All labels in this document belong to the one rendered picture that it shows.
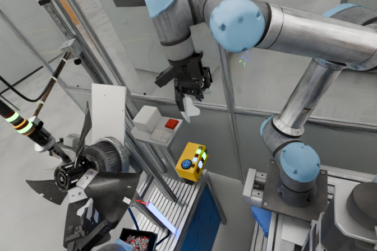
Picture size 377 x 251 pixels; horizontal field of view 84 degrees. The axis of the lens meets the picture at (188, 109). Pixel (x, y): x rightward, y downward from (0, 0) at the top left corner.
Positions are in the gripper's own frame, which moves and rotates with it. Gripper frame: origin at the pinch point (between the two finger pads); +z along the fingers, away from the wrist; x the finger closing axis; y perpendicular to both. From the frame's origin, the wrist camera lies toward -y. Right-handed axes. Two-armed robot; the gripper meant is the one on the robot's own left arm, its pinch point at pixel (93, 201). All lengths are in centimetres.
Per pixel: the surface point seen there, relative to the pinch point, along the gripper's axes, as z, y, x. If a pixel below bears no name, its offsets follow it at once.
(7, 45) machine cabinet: 475, 301, 6
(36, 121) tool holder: 15.1, -1.4, -36.1
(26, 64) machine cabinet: 476, 304, 57
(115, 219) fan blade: -9.3, -8.6, 3.6
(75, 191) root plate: 11.5, 14.3, 3.4
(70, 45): 69, -5, -40
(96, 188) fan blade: 4.8, -1.5, -1.0
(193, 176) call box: 4.6, -39.5, 17.7
